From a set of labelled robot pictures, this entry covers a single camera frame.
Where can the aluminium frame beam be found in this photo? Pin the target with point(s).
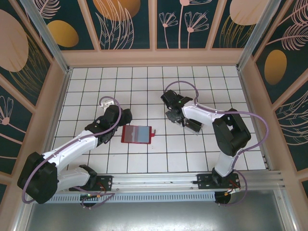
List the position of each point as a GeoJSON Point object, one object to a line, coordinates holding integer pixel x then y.
{"type": "Point", "coordinates": [154, 179]}

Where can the grey metal sheet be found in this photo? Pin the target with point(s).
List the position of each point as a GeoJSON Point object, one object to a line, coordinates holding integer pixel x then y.
{"type": "Point", "coordinates": [154, 216]}

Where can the aluminium table edge rail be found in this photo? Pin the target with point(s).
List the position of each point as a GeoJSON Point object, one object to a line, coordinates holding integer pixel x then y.
{"type": "Point", "coordinates": [65, 81]}
{"type": "Point", "coordinates": [243, 81]}

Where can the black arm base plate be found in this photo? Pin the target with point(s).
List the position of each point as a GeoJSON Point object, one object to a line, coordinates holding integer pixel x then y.
{"type": "Point", "coordinates": [107, 184]}
{"type": "Point", "coordinates": [203, 184]}

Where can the black credit card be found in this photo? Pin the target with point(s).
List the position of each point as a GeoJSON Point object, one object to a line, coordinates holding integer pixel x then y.
{"type": "Point", "coordinates": [195, 130]}
{"type": "Point", "coordinates": [192, 124]}

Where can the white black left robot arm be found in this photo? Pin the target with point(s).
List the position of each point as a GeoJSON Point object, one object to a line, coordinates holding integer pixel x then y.
{"type": "Point", "coordinates": [77, 150]}

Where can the red leather card holder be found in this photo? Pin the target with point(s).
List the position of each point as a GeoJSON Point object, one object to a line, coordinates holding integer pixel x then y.
{"type": "Point", "coordinates": [127, 134]}

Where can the aluminium corner post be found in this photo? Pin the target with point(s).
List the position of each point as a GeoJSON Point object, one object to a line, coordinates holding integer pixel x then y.
{"type": "Point", "coordinates": [48, 36]}
{"type": "Point", "coordinates": [256, 36]}

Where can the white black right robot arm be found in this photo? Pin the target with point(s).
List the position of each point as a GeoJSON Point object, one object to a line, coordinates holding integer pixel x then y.
{"type": "Point", "coordinates": [199, 115]}

